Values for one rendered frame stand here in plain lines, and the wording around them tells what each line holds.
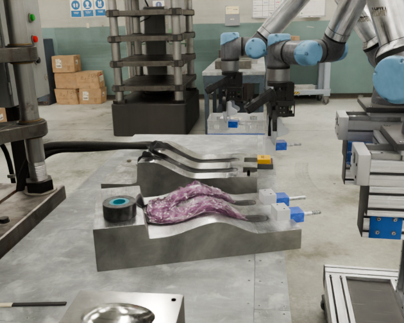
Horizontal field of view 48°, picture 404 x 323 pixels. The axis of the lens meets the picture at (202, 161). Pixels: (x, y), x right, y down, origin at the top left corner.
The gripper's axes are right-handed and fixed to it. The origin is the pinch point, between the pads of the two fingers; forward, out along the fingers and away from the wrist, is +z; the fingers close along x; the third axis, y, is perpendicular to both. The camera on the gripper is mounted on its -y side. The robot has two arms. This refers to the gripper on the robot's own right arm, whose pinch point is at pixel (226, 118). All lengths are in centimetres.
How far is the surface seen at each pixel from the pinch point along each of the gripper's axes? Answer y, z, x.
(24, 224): -49, 18, -76
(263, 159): 18.1, 11.3, -19.4
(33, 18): -69, -43, -26
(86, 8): -352, -67, 563
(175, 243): 6, 10, -94
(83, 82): -353, 55, 524
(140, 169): -16, 4, -59
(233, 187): 13, 9, -56
